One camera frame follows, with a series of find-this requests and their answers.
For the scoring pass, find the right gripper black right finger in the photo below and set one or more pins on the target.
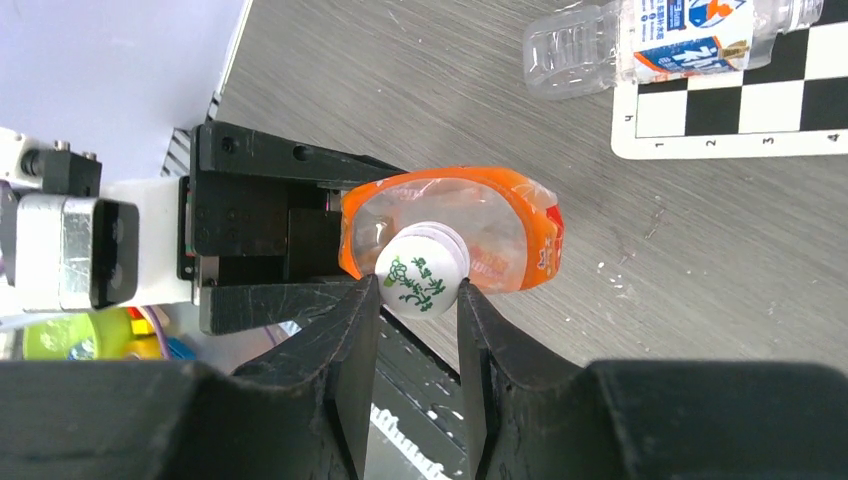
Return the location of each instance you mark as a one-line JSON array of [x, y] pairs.
[[532, 414]]

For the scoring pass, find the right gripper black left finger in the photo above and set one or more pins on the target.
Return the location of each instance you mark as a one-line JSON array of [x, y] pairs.
[[299, 411]]

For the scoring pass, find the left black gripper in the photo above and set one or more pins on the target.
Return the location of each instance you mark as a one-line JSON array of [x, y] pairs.
[[270, 236]]

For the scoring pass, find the orange crushed plastic bottle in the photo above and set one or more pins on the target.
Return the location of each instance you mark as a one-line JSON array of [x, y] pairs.
[[511, 224]]

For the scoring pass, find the white green cap front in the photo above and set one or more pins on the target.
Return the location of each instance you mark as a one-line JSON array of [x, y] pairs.
[[421, 269]]

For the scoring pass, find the clear bottle blue label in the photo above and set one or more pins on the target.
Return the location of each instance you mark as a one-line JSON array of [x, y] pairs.
[[585, 49]]

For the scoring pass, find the green yellow toys outside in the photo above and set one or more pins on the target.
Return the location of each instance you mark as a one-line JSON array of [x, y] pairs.
[[117, 334]]

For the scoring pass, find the black white chessboard mat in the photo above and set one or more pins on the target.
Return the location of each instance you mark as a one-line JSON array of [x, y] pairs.
[[795, 106]]

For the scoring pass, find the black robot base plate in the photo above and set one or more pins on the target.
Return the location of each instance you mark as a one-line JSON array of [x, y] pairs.
[[394, 409]]

